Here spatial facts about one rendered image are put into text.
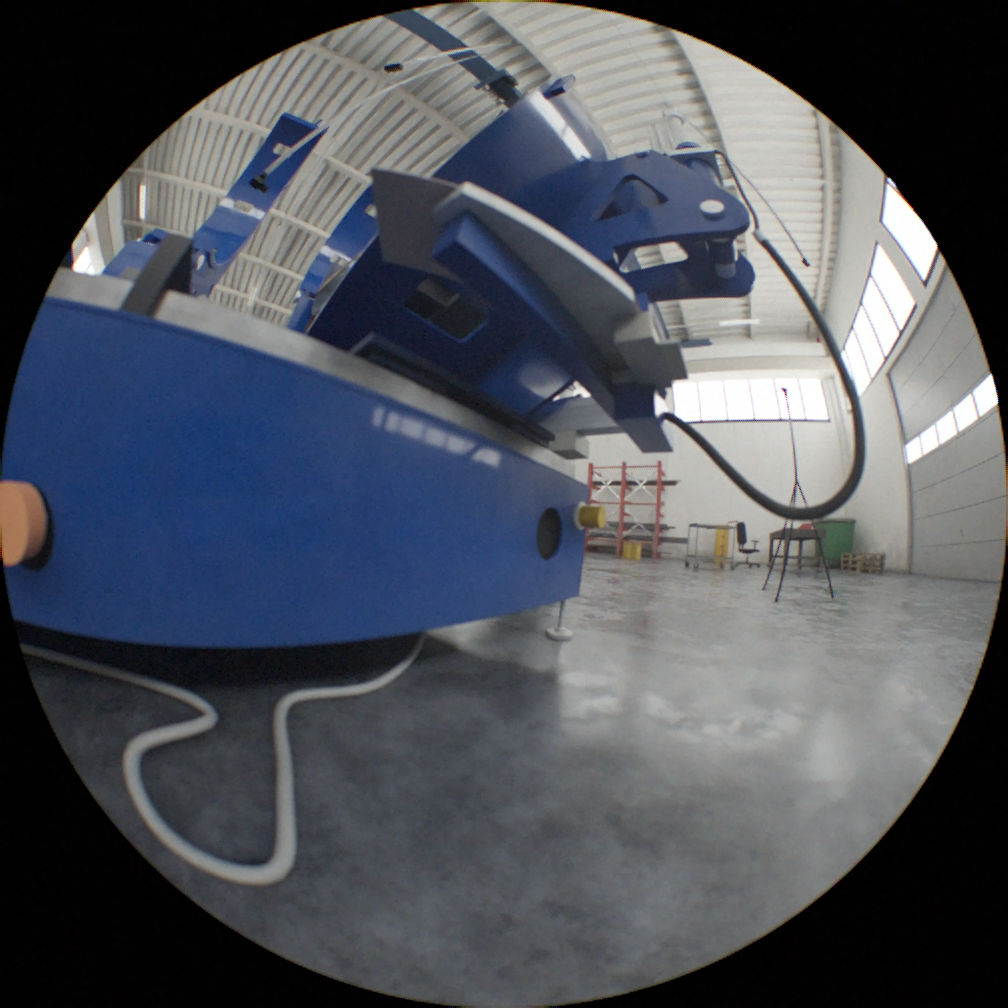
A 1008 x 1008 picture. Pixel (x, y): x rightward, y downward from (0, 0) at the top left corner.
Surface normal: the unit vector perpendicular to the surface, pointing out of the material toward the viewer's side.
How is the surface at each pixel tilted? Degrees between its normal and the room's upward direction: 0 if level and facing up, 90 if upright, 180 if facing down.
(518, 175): 129
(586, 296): 180
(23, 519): 90
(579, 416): 90
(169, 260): 90
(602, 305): 180
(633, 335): 90
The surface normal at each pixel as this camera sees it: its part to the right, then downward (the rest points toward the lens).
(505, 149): 0.57, 0.61
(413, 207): -0.11, 0.99
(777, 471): -0.61, -0.14
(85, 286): 0.78, 0.02
